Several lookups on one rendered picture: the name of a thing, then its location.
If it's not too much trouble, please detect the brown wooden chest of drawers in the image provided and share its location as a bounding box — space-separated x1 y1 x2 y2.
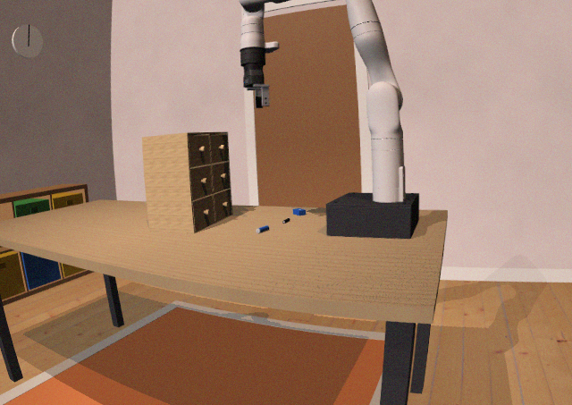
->
142 132 232 233

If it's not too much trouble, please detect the brown wooden drawer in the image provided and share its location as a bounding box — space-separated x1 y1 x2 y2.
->
214 189 231 221
192 195 215 231
210 134 229 162
189 135 211 166
212 162 230 191
190 165 213 198

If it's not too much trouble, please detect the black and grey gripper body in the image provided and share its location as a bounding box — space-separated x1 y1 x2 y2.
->
240 32 279 88

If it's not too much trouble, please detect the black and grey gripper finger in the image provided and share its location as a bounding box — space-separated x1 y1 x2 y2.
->
247 88 263 108
253 84 269 106

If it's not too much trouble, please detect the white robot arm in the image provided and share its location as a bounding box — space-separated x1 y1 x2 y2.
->
239 0 406 202

